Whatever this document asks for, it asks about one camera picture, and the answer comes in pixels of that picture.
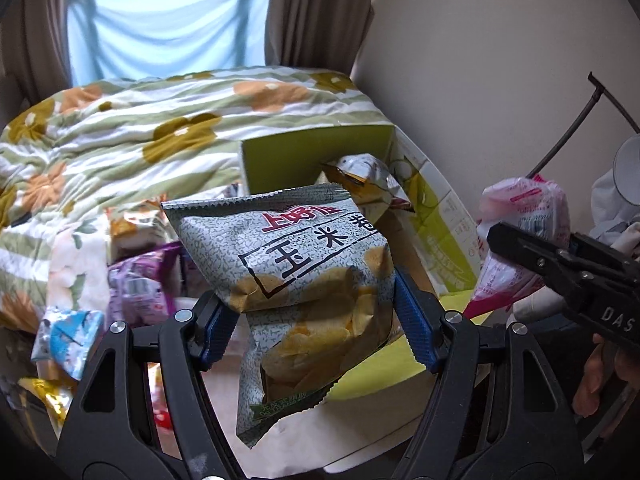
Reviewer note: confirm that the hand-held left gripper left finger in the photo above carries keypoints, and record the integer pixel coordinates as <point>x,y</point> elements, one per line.
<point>216,327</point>

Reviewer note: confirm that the white patterned tablecloth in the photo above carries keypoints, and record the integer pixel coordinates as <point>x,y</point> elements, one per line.
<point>325,442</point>

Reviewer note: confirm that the pink snack packet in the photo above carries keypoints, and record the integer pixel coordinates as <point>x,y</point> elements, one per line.
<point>520,200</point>

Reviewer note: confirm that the red white snack packet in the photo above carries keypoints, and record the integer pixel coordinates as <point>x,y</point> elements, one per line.
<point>162,415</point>

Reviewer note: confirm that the light blue cloth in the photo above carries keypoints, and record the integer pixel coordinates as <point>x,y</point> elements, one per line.
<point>165,25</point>

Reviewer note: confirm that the blue white snack packet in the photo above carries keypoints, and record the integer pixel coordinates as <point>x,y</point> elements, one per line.
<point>70,340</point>

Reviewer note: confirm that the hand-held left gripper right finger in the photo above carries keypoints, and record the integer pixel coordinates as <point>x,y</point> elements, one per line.
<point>415,320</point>

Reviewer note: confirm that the purple chip bag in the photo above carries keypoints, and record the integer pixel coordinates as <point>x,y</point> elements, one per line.
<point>174,265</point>

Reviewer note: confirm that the green orange snack packet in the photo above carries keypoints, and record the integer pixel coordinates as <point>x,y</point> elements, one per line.
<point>135,227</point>

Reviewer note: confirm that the white cloth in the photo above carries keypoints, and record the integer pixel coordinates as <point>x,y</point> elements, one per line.
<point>615,210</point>

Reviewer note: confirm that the yellow snack packet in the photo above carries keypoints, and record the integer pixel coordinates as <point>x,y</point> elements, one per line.
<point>50,400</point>

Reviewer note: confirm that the grey corn chip bag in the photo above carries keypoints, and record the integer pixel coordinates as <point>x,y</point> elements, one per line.
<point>300,270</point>

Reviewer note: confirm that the brown curtain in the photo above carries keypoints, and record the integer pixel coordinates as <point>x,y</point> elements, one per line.
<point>35,35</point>
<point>320,10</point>

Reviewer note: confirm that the green cardboard box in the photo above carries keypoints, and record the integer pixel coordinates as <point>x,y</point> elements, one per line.
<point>280,165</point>

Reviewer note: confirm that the white round object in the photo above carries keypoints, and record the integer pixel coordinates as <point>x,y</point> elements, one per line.
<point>629,165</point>

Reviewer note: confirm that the silver snack packet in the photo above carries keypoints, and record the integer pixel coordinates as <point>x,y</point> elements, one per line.
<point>365,175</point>

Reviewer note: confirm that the person's right hand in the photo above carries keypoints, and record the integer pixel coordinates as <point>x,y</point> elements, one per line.
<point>595,375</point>

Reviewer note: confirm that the pale purple snack packet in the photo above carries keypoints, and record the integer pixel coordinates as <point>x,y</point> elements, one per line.
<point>137,290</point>

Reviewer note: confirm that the floral blanket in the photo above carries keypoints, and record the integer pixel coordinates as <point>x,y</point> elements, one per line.
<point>125,125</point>

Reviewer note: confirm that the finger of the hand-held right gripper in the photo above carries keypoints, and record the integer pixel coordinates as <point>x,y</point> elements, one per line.
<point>525,247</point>

